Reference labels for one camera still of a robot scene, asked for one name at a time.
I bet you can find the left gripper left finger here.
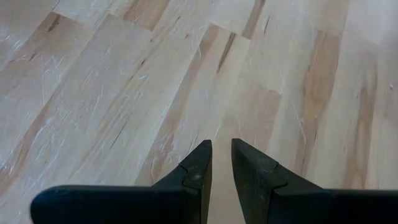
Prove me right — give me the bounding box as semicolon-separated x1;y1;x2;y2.
30;139;213;224

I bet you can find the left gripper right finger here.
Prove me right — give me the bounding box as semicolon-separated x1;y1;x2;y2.
231;138;398;224

